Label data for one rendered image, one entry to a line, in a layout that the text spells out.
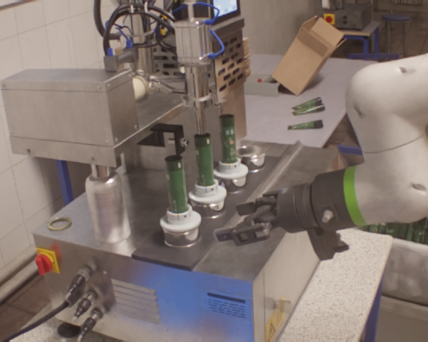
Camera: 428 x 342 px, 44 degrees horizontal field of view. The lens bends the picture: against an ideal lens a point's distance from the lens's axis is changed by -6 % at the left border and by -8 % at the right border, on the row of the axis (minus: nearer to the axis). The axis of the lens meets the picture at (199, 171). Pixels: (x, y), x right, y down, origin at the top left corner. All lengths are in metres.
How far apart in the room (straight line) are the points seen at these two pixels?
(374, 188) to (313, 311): 0.54
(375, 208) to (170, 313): 0.45
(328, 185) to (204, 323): 0.36
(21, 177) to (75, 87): 1.85
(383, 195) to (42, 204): 2.33
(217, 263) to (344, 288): 0.47
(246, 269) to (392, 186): 0.31
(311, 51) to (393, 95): 1.95
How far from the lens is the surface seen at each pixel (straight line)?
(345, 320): 1.27
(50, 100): 1.02
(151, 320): 1.09
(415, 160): 0.79
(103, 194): 1.02
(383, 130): 0.77
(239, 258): 0.98
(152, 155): 1.34
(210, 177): 1.06
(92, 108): 0.96
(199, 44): 0.97
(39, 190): 2.91
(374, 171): 0.80
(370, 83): 0.77
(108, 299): 1.13
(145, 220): 1.13
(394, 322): 1.89
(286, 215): 0.87
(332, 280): 1.39
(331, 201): 0.83
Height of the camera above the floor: 1.56
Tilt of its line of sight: 24 degrees down
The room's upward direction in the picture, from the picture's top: 5 degrees counter-clockwise
